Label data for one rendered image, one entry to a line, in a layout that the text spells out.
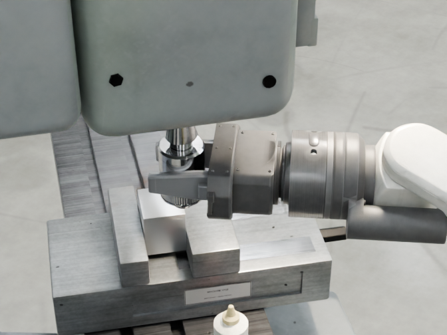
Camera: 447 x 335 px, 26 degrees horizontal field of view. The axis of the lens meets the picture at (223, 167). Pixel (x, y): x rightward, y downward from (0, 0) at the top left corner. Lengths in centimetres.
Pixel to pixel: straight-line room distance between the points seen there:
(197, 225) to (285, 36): 45
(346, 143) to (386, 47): 272
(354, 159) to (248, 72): 17
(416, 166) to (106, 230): 49
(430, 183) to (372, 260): 179
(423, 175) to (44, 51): 38
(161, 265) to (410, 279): 151
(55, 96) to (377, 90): 268
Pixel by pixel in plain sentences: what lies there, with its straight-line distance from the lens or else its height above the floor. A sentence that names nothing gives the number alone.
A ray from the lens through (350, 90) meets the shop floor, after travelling 339.
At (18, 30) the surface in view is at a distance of 74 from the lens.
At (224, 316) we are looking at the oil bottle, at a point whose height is 100.
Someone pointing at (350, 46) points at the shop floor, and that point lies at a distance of 366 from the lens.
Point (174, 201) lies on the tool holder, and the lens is 99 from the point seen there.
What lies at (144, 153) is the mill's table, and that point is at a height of 90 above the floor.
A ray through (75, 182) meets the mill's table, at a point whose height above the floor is 90.
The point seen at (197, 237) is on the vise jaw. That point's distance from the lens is 119.
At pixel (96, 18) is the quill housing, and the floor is 144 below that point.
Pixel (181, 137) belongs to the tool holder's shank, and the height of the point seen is 125.
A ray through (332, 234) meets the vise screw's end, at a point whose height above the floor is 96.
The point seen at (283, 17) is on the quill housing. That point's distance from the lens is 80.
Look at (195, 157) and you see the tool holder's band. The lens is 96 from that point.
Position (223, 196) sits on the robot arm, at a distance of 93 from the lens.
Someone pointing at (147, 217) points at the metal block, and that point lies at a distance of 118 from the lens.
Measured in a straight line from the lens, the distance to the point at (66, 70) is 77.
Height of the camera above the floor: 180
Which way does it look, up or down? 37 degrees down
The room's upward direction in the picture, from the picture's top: straight up
